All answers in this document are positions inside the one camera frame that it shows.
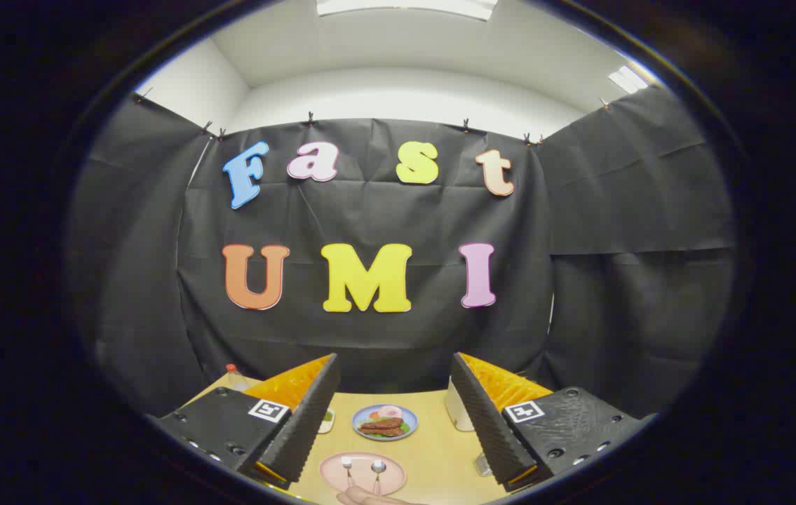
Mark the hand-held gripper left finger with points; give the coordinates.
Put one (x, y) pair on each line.
(303, 428)

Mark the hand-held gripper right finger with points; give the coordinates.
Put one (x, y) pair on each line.
(485, 421)

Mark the white divided dish with beans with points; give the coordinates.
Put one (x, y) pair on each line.
(327, 420)

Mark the white toaster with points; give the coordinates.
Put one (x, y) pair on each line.
(457, 414)

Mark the blue plate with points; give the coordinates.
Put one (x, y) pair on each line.
(369, 435)

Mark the pink plate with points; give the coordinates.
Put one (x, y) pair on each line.
(362, 477)

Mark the brown meat strip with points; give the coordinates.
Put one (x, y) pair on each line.
(385, 423)
(382, 431)

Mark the clear water bottle red label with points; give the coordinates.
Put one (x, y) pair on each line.
(235, 379)

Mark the pink ham slice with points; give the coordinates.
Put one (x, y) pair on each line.
(389, 412)

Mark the small ceiling light panel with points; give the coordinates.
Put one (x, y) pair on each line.
(628, 79)

